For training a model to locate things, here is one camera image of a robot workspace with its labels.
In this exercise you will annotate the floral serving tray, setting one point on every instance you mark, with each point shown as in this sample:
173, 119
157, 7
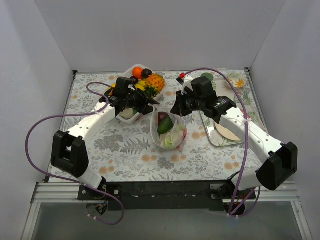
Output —
222, 88

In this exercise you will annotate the clear zip top bag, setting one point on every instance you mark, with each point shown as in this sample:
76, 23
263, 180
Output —
154, 126

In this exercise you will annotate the floral tablecloth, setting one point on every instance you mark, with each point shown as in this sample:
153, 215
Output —
126, 152

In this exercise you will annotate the pale cabbage wedge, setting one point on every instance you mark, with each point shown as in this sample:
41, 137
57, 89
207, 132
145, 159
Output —
128, 113

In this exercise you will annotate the green cup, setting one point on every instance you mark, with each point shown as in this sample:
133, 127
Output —
208, 75

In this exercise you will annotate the dark mangosteen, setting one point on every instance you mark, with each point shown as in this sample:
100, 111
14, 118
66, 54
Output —
161, 116

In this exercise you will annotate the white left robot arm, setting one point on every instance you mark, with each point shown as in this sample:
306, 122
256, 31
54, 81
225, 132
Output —
69, 150

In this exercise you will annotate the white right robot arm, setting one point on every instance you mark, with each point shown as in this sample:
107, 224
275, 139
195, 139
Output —
279, 160

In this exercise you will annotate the dark green avocado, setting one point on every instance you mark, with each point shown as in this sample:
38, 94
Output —
165, 125

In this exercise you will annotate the small dark plum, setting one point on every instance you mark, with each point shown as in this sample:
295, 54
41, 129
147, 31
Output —
134, 80

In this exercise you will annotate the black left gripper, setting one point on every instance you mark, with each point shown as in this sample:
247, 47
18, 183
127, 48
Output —
144, 103

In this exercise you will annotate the orange pineapple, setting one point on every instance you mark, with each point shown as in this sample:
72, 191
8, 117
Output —
154, 84

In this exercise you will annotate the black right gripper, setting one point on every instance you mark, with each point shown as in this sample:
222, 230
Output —
181, 105

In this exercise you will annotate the orange fruit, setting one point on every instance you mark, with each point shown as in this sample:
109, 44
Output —
137, 72

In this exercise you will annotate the white fruit basket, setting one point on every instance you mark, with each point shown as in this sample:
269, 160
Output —
121, 97

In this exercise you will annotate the red apple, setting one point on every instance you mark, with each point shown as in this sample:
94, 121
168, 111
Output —
185, 131

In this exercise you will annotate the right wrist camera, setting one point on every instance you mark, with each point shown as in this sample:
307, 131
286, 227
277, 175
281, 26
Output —
185, 81

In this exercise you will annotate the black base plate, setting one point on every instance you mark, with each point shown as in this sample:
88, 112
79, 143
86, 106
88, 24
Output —
171, 195

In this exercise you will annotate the floral bowl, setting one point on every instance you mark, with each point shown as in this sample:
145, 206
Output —
238, 80

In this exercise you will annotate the aluminium frame rail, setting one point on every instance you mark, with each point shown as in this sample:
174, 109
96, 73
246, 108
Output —
68, 193

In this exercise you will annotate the yellow banana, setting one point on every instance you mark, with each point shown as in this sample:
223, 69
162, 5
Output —
113, 86

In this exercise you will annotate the small yellow fruits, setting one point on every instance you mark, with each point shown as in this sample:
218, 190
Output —
142, 84

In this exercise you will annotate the pink plate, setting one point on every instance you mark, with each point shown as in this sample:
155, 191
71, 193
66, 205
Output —
226, 133

